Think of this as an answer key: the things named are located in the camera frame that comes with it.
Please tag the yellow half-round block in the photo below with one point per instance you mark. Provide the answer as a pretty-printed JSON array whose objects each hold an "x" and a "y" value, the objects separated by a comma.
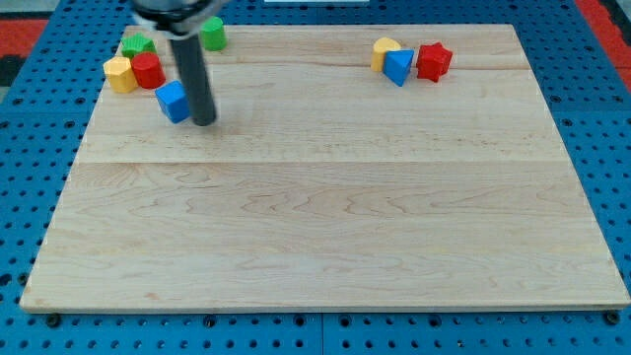
[{"x": 380, "y": 48}]

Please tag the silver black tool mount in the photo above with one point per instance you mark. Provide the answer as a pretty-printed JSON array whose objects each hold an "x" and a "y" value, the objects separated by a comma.
[{"x": 175, "y": 18}]

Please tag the red star block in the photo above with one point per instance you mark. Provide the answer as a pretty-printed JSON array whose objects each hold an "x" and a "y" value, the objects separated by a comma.
[{"x": 433, "y": 61}]

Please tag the light wooden board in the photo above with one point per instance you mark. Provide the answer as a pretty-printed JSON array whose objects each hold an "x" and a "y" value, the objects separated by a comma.
[{"x": 323, "y": 187}]

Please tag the blue cube block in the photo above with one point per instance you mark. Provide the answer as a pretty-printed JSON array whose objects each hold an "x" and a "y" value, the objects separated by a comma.
[{"x": 173, "y": 102}]

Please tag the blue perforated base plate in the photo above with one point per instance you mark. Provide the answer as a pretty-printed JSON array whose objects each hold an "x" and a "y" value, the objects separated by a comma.
[{"x": 57, "y": 66}]

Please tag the red cylinder block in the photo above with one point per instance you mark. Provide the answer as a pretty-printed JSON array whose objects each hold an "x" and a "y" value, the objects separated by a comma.
[{"x": 148, "y": 70}]

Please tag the green cylinder block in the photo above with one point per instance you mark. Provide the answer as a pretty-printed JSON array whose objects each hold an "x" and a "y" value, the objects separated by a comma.
[{"x": 212, "y": 34}]

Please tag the green star block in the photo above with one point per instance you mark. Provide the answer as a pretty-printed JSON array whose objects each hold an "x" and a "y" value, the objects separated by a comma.
[{"x": 135, "y": 44}]

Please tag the yellow hexagon block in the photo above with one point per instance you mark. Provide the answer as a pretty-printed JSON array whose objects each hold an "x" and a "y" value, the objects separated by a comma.
[{"x": 119, "y": 73}]

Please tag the blue triangle block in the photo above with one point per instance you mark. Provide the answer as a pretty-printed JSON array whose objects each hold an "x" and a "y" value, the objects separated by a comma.
[{"x": 397, "y": 65}]

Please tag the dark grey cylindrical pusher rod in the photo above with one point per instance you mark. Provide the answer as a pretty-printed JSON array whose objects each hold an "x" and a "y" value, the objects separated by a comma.
[{"x": 193, "y": 75}]

